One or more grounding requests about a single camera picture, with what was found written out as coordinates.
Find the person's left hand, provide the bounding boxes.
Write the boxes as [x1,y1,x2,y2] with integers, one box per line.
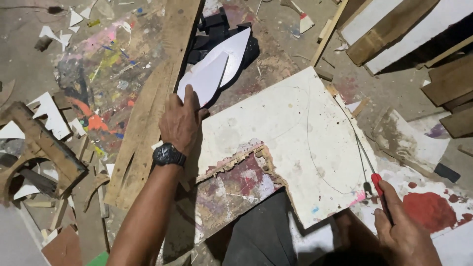
[158,84,210,156]

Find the person's right hand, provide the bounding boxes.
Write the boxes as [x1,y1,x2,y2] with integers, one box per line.
[373,180,442,266]

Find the small pointed white cutout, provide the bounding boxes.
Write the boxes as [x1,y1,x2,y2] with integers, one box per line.
[177,51,230,108]

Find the red-handled cutting tool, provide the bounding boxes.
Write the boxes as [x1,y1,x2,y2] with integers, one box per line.
[354,132,394,227]

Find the black wrist watch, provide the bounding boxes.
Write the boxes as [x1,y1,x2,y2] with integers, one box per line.
[152,143,187,167]

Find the long rough wooden plank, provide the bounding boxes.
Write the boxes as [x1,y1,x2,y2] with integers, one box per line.
[104,0,206,210]

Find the white board with red paint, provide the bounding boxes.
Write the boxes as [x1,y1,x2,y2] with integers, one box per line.
[349,157,473,266]

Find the small black flat piece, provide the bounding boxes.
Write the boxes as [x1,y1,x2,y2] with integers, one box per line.
[434,163,462,184]

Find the large pointed white cutout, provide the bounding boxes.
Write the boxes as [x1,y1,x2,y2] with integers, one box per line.
[200,27,252,89]

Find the dirty white board scrap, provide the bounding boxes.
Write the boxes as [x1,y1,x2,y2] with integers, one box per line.
[371,107,452,174]

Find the heap of black cutouts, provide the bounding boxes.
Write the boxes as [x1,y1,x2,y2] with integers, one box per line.
[186,7,260,108]

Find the large white plywood board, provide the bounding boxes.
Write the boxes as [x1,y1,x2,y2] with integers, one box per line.
[191,66,378,230]

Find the jagged white board scrap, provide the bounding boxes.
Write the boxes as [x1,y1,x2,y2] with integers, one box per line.
[27,92,71,140]

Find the person's dark trousers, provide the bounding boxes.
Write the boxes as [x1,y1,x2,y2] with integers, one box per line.
[221,188,301,266]

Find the stack of brown wooden boards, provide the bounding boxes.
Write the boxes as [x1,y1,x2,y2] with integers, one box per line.
[421,54,473,139]

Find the curved white paper scrap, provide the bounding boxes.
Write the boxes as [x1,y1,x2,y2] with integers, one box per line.
[39,25,73,52]

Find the small wooden block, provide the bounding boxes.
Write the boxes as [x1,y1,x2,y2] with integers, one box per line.
[314,67,335,82]

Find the green flat piece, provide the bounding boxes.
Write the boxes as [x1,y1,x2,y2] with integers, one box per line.
[86,251,110,266]

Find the paint scraper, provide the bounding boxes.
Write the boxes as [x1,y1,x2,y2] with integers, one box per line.
[280,0,315,36]

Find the brown flat board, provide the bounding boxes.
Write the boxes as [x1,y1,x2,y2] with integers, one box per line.
[41,225,83,266]

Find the thin wooden strip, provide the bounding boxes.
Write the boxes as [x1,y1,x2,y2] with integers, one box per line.
[310,0,350,67]

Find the plain white panel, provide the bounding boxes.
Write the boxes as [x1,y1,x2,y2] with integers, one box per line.
[0,202,51,266]

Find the heap of white and wooden boards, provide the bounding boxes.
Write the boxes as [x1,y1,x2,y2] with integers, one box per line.
[338,0,473,75]

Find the arched wooden cutout frame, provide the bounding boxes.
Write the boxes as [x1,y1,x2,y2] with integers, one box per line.
[0,101,88,202]

